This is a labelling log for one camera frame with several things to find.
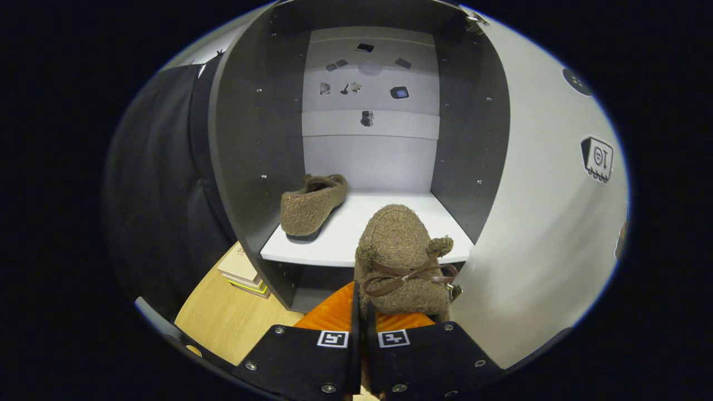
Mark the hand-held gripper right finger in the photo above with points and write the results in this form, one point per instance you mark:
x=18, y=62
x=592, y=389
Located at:
x=434, y=356

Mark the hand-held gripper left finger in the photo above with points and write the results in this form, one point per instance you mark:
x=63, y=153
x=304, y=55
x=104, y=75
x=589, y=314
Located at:
x=355, y=334

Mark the brown fuzzy shoe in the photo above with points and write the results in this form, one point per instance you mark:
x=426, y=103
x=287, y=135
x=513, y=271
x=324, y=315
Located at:
x=309, y=206
x=398, y=239

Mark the beige shoe cabinet door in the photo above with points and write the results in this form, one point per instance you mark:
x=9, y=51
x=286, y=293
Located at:
x=546, y=223

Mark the dark grey shoe cabinet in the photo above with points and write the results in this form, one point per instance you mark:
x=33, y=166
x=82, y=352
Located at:
x=250, y=139

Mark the yellow-edged book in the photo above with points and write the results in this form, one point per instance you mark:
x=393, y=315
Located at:
x=250, y=288

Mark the beige cover book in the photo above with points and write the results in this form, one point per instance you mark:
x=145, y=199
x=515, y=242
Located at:
x=239, y=264

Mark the black backdrop cloth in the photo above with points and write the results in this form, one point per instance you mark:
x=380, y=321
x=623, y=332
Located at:
x=161, y=195

